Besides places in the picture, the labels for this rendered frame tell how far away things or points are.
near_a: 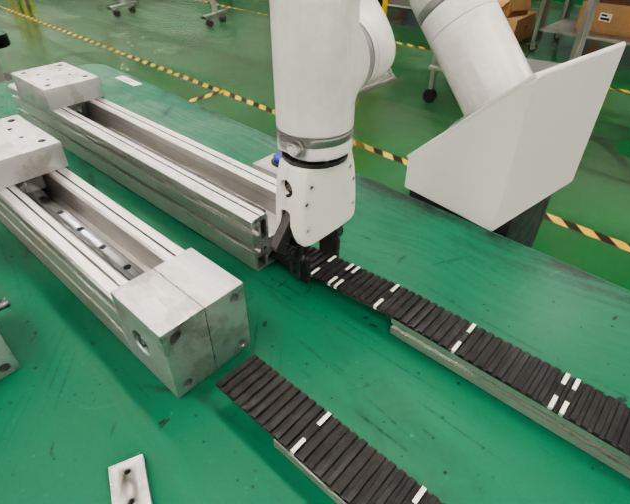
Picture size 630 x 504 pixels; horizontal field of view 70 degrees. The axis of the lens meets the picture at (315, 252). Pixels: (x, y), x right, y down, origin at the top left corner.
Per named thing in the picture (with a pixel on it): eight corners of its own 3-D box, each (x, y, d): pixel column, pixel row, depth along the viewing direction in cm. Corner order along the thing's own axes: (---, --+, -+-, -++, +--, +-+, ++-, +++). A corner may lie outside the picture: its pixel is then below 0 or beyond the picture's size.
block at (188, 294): (266, 331, 54) (260, 271, 48) (178, 399, 47) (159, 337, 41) (218, 296, 59) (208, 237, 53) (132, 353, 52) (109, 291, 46)
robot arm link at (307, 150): (315, 149, 44) (315, 176, 46) (369, 122, 49) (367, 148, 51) (257, 126, 49) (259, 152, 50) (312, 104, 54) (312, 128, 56)
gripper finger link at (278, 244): (267, 237, 50) (283, 263, 55) (310, 188, 52) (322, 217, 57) (260, 233, 51) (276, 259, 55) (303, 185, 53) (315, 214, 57)
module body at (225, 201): (305, 240, 69) (305, 191, 63) (256, 272, 63) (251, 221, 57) (65, 110, 111) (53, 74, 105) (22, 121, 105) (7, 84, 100)
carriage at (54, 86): (108, 109, 95) (99, 76, 91) (56, 124, 89) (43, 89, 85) (73, 92, 104) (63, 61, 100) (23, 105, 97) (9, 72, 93)
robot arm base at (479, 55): (487, 121, 89) (445, 37, 89) (583, 65, 73) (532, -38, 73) (428, 145, 79) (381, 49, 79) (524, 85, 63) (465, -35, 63)
